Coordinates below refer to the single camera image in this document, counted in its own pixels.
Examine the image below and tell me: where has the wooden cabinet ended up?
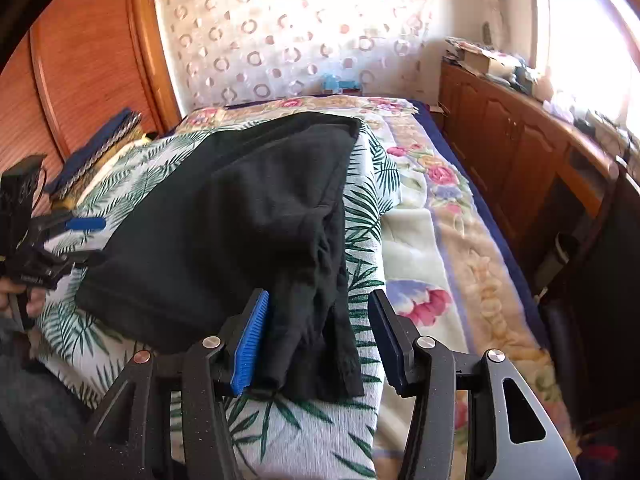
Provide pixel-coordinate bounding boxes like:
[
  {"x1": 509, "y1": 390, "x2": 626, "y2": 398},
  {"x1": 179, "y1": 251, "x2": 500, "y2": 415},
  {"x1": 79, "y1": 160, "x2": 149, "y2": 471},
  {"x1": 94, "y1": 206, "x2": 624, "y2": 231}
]
[{"x1": 439, "y1": 60, "x2": 631, "y2": 281}]

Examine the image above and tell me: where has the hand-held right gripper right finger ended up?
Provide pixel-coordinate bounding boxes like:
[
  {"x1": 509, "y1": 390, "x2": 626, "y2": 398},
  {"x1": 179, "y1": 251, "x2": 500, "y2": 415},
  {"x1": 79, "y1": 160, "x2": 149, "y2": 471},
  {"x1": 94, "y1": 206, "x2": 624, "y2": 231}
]
[{"x1": 367, "y1": 289, "x2": 583, "y2": 480}]

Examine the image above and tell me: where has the sheer curtain with circles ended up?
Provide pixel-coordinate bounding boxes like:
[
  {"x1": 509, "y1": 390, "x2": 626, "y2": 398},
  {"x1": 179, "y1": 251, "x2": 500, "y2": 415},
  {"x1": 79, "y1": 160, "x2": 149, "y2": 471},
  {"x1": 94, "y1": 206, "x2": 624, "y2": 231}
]
[{"x1": 152, "y1": 0, "x2": 441, "y2": 111}]

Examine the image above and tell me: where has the person's left hand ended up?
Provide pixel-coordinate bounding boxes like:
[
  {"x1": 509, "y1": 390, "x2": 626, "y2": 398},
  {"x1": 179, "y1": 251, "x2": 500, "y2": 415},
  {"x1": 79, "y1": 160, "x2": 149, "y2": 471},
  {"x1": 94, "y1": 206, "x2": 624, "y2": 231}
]
[{"x1": 0, "y1": 280, "x2": 50, "y2": 322}]

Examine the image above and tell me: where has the light blue box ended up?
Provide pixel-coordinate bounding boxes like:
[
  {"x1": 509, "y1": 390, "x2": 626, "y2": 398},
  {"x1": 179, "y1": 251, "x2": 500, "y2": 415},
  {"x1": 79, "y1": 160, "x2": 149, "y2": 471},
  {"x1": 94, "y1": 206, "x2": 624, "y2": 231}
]
[{"x1": 320, "y1": 74, "x2": 363, "y2": 97}]

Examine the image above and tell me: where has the gold patterned pillow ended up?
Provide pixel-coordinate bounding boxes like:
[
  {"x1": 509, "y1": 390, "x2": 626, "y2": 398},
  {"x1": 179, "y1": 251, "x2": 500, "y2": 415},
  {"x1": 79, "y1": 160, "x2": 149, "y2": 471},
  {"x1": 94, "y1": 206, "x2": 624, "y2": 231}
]
[{"x1": 50, "y1": 125, "x2": 151, "y2": 210}]

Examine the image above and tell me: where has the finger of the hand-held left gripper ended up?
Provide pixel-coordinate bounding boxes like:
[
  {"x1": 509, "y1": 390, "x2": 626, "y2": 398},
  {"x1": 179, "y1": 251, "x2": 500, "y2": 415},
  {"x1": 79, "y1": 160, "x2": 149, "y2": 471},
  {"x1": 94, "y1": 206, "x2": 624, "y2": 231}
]
[
  {"x1": 10, "y1": 249, "x2": 108, "y2": 292},
  {"x1": 30, "y1": 212, "x2": 108, "y2": 243}
]

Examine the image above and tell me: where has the grey cylinder roll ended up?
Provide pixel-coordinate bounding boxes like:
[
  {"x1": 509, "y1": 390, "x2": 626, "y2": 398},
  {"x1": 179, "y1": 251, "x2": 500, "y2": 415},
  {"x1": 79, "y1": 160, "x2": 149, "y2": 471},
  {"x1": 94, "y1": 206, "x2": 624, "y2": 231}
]
[{"x1": 537, "y1": 232, "x2": 582, "y2": 297}]

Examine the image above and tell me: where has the palm leaf print blanket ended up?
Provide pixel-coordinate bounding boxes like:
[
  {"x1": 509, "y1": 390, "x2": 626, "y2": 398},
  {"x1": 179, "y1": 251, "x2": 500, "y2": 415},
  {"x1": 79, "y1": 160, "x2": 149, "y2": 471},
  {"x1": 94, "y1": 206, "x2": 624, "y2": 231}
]
[{"x1": 35, "y1": 122, "x2": 401, "y2": 480}]

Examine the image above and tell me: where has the bright window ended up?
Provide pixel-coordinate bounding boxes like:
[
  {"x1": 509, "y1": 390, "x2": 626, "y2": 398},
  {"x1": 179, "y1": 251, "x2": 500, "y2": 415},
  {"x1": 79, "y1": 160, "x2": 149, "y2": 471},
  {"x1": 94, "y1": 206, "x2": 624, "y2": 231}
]
[{"x1": 532, "y1": 0, "x2": 640, "y2": 126}]

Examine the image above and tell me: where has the floral blanket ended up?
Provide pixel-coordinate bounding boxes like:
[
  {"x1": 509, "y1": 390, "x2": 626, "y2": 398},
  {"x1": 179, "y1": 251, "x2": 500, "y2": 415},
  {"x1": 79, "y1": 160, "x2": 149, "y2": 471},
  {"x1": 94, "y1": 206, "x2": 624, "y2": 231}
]
[{"x1": 170, "y1": 95, "x2": 571, "y2": 480}]

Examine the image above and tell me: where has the open cardboard box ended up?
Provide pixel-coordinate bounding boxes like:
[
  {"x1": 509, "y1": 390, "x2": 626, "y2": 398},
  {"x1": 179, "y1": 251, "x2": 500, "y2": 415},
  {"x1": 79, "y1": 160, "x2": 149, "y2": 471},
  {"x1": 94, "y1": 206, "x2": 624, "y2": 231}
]
[{"x1": 460, "y1": 49, "x2": 507, "y2": 77}]

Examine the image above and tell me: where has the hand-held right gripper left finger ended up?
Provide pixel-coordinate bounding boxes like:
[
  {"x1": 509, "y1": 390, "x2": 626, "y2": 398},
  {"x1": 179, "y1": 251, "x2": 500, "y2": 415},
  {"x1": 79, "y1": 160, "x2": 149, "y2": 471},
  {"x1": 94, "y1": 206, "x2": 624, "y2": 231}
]
[{"x1": 82, "y1": 287, "x2": 271, "y2": 480}]

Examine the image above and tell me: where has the black chair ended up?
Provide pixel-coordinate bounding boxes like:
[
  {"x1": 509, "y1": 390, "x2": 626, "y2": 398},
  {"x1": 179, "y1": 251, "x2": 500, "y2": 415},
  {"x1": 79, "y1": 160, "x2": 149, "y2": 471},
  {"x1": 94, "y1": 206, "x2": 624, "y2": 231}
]
[{"x1": 542, "y1": 160, "x2": 640, "y2": 441}]

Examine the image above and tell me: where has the person's leg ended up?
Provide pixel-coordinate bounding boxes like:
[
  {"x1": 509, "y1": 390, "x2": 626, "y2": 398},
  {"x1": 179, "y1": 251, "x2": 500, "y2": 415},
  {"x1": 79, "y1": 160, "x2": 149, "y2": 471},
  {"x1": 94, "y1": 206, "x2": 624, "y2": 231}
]
[{"x1": 0, "y1": 317, "x2": 103, "y2": 480}]

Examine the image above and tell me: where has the black t-shirt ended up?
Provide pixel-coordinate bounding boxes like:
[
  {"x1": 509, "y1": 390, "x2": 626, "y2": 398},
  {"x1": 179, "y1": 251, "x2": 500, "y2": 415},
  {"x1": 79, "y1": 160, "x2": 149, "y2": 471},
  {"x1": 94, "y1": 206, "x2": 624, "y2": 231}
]
[{"x1": 74, "y1": 111, "x2": 383, "y2": 403}]

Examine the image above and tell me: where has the wooden wardrobe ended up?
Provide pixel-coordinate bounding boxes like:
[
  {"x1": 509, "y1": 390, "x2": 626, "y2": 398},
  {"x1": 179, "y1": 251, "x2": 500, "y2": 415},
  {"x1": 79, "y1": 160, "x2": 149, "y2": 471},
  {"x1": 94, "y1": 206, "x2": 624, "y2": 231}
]
[{"x1": 0, "y1": 0, "x2": 183, "y2": 211}]

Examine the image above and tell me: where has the dark blue patterned pillow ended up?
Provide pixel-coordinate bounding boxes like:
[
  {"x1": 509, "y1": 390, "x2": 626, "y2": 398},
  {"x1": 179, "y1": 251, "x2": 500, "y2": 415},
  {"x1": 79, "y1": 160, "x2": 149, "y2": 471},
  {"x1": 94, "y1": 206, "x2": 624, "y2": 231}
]
[{"x1": 45, "y1": 109, "x2": 143, "y2": 196}]

